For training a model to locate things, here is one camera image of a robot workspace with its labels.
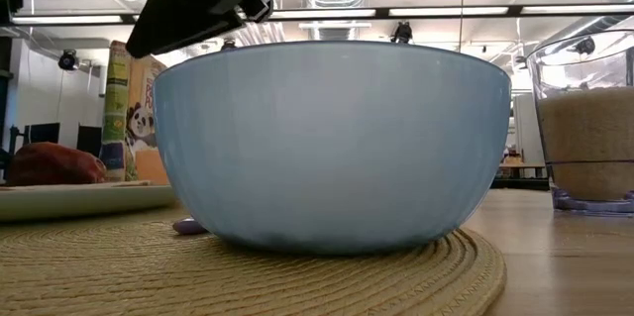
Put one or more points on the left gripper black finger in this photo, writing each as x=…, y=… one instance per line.
x=188, y=29

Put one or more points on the red apple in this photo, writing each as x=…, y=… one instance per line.
x=49, y=165

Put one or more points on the purple spoon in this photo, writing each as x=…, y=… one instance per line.
x=188, y=227

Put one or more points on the panda cereal box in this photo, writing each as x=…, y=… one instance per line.
x=124, y=108

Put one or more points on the dark chair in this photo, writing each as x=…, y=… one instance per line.
x=42, y=134
x=89, y=140

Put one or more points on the blue bowl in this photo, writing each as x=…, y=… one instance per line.
x=332, y=147

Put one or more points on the pale blue plate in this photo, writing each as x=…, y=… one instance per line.
x=74, y=202

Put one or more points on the round woven straw placemat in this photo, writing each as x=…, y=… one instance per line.
x=198, y=281

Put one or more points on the clear glass of pale grain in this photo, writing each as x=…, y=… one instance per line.
x=589, y=133

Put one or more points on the black ceiling camera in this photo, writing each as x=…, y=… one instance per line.
x=402, y=32

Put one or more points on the black table frame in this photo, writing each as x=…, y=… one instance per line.
x=515, y=10

